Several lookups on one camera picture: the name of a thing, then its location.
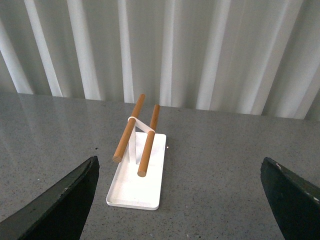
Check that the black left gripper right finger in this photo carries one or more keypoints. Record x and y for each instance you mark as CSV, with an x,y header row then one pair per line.
x,y
294,201

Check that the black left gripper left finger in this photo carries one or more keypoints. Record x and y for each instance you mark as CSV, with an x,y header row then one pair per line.
x,y
60,213

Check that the white curtain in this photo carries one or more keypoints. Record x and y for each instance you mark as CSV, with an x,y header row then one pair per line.
x,y
258,57

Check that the white towel rack stand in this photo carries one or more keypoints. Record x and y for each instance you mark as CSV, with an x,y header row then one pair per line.
x,y
140,157

